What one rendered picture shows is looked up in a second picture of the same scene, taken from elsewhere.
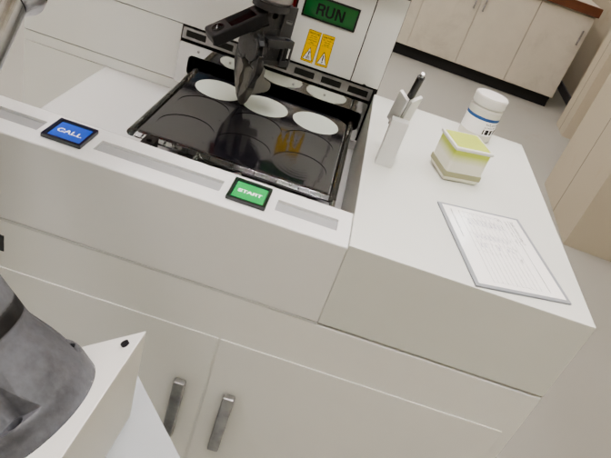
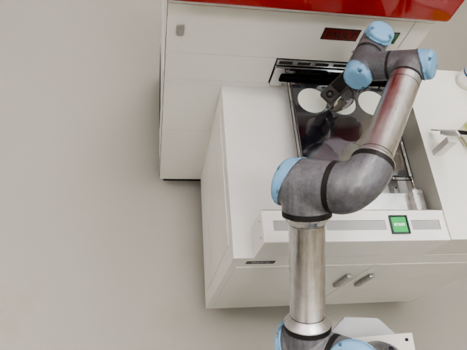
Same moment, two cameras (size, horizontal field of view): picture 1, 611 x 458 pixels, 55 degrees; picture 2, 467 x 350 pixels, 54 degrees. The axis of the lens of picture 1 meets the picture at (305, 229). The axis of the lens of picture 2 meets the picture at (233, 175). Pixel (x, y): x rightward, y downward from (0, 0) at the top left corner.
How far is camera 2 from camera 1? 1.08 m
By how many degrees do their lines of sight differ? 31
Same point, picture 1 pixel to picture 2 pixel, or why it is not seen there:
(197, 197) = (382, 240)
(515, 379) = not seen: outside the picture
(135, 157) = (342, 223)
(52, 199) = not seen: hidden behind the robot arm
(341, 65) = not seen: hidden behind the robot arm
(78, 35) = (203, 75)
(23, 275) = (281, 267)
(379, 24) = (411, 37)
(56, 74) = (187, 94)
